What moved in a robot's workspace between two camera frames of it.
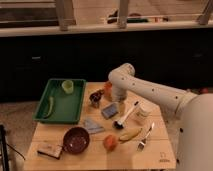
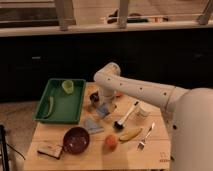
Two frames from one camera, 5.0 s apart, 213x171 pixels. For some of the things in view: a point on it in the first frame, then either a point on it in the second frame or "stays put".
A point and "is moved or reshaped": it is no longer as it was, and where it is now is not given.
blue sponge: x=109 y=111 is moved or reshaped
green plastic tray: x=60 y=101 stays put
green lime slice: x=68 y=87 stays put
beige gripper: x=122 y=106 -> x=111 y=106
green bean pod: x=51 y=100 stays put
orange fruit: x=110 y=142 stays put
